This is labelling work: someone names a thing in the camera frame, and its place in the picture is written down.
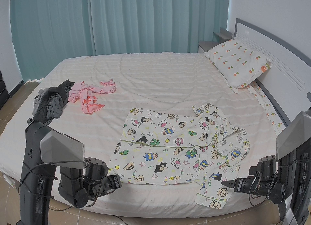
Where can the white printed pillow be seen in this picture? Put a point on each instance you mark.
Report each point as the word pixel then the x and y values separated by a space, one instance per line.
pixel 238 61

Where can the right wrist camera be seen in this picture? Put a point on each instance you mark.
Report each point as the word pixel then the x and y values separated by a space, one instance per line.
pixel 254 172

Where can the white printed pyjama top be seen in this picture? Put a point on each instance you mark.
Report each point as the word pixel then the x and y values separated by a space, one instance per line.
pixel 170 151

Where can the pile of clothes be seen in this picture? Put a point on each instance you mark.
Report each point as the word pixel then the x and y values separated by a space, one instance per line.
pixel 51 102

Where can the black chest of drawers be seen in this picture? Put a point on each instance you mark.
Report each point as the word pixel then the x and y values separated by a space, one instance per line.
pixel 3 90

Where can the grey bedside table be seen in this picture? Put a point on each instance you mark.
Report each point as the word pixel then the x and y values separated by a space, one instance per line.
pixel 209 45

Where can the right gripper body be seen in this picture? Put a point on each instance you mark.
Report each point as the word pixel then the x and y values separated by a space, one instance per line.
pixel 246 185

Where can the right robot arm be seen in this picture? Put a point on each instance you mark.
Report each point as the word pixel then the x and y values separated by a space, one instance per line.
pixel 296 165

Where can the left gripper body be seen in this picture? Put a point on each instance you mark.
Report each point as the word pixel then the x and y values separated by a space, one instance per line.
pixel 111 182

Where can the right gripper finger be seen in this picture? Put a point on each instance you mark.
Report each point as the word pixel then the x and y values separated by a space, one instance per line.
pixel 230 185

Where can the pink garment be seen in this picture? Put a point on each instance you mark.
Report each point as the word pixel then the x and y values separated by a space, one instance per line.
pixel 85 95

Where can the bed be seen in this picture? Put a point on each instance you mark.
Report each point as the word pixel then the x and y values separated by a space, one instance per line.
pixel 158 78

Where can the blue-green curtain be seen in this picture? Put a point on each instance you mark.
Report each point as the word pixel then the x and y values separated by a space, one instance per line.
pixel 48 25
pixel 158 12

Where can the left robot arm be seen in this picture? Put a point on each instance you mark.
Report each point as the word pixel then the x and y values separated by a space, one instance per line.
pixel 48 182

